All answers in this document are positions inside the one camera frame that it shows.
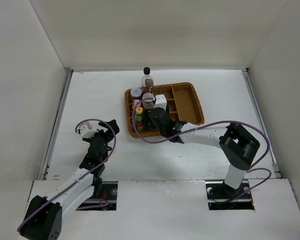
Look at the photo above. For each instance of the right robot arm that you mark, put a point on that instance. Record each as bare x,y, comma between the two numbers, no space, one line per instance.
238,145

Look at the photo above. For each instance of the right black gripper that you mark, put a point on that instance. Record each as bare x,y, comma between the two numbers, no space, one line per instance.
146,119

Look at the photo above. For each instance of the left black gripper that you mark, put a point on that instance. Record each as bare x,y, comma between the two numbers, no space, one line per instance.
101,132

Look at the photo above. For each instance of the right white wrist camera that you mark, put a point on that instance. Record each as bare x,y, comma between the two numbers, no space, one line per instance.
160,102

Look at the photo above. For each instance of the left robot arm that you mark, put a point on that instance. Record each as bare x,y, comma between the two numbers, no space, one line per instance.
45,214

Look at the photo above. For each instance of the tall dark sauce bottle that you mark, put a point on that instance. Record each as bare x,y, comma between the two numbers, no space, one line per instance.
147,82

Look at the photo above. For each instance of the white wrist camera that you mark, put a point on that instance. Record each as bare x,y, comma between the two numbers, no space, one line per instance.
160,102
86,131

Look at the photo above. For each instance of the pink-lid spice jar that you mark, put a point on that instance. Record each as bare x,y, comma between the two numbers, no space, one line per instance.
135,104

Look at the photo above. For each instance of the green chili sauce bottle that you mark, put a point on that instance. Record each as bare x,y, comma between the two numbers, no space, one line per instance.
139,119

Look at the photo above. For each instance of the brown wicker divided basket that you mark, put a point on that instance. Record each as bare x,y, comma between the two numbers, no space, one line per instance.
183,103

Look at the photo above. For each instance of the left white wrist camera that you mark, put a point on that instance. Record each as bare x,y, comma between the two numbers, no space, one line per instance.
86,131

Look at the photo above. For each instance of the blue label silver-lid jar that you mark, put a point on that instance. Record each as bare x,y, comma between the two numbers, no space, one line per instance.
148,101

